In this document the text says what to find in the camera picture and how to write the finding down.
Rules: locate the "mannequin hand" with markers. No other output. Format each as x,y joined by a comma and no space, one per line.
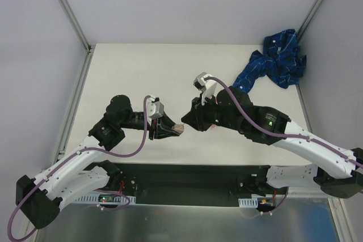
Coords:
214,127

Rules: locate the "left white cable duct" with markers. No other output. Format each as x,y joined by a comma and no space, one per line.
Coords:
107,199

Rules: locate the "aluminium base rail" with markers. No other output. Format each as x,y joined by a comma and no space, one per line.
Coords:
76,183

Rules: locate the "aluminium frame post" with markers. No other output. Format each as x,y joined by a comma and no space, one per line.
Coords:
69,13
308,19

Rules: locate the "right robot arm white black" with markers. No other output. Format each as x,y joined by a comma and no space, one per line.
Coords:
334,175

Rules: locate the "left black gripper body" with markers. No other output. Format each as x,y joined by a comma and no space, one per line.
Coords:
154,128

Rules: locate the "right aluminium frame post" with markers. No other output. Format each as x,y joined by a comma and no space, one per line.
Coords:
308,19

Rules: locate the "white cable duct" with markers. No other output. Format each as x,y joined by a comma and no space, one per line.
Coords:
255,202
107,199

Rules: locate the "right white cable duct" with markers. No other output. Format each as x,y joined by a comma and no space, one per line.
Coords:
255,202

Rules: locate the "left aluminium frame post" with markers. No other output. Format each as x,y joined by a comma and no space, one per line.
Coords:
69,13

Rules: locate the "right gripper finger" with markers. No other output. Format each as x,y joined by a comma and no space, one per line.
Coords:
192,119
195,110

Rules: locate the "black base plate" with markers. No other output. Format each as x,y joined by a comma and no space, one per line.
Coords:
192,185

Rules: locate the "blue plaid shirt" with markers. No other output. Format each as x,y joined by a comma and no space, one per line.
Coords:
281,61

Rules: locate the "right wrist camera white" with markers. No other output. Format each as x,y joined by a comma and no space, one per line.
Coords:
207,87

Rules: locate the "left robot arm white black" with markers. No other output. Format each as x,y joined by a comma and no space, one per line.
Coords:
42,197

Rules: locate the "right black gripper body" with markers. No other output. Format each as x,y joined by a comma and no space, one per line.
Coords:
200,115

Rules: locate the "clear nail polish bottle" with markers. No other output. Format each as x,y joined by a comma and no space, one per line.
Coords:
178,128

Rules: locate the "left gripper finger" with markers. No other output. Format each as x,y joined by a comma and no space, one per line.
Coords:
163,133
166,122

